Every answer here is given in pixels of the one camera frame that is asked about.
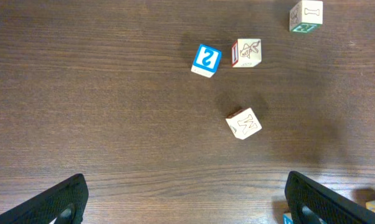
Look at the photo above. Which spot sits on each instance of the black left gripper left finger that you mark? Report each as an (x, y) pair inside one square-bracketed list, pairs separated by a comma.
[(62, 203)]

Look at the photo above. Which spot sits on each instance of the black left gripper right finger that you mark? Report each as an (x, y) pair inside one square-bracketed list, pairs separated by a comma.
[(311, 202)]

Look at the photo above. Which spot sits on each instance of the wooden block snail picture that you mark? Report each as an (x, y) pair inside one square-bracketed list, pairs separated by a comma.
[(287, 218)]

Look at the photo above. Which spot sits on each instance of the wooden block letter M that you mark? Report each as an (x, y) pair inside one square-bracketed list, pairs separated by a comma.
[(243, 123)]

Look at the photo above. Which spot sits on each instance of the wooden block fox picture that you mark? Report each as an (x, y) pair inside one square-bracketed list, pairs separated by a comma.
[(246, 53)]

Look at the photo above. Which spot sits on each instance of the wooden block green side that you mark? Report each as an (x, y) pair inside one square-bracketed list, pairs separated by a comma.
[(306, 16)]

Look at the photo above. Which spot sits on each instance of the wooden block blue number 2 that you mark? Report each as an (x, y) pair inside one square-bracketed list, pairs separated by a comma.
[(206, 61)]

